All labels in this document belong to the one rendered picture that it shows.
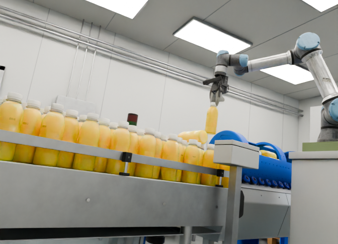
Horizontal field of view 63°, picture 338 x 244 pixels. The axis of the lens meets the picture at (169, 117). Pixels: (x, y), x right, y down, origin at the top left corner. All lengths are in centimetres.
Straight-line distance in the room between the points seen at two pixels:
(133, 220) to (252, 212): 86
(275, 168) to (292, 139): 594
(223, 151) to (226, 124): 503
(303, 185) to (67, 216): 125
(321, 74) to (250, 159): 70
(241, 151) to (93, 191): 63
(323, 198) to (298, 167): 21
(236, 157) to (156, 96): 425
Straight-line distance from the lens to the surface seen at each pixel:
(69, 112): 97
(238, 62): 176
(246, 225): 171
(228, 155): 118
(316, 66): 175
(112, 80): 508
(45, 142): 88
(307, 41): 178
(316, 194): 167
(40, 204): 87
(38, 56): 496
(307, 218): 170
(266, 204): 178
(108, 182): 93
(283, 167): 194
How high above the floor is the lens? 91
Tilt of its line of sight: 12 degrees up
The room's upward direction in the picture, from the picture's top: 7 degrees clockwise
